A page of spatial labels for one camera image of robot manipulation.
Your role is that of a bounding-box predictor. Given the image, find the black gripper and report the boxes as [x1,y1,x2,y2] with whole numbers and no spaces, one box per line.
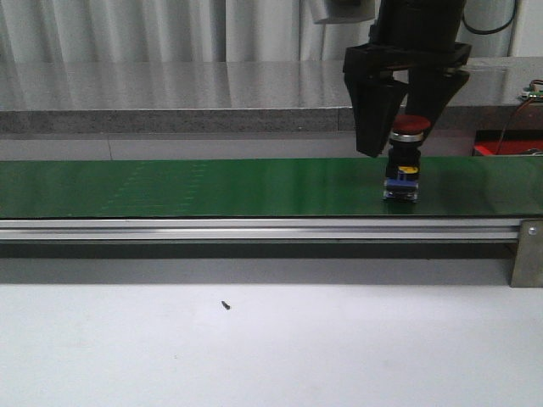
[343,0,471,158]

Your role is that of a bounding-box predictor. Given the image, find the red mushroom push button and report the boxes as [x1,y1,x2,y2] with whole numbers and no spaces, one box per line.
[383,114,431,203]

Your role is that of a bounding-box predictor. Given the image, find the red plastic bin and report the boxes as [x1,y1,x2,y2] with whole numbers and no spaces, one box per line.
[473,130,542,156]

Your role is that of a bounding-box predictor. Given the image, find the green conveyor belt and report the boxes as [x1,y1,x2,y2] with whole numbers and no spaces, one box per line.
[1,156,542,220]

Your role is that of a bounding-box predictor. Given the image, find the small green circuit board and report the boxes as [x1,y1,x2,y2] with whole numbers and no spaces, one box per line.
[518,84,543,102]

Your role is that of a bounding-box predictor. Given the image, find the grey stone counter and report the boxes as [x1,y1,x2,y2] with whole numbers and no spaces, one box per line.
[0,57,543,161]

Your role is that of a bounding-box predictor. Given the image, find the white pleated curtain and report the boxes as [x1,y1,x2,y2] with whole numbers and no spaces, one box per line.
[0,0,523,64]

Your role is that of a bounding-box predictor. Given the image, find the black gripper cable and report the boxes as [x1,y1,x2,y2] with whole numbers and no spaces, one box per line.
[461,0,518,34]

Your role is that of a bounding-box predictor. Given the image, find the steel conveyor support bracket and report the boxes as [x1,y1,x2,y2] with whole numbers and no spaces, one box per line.
[511,220,543,288]

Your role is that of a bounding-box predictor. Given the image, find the aluminium conveyor frame rail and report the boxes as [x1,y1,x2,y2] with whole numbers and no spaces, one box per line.
[1,217,522,241]

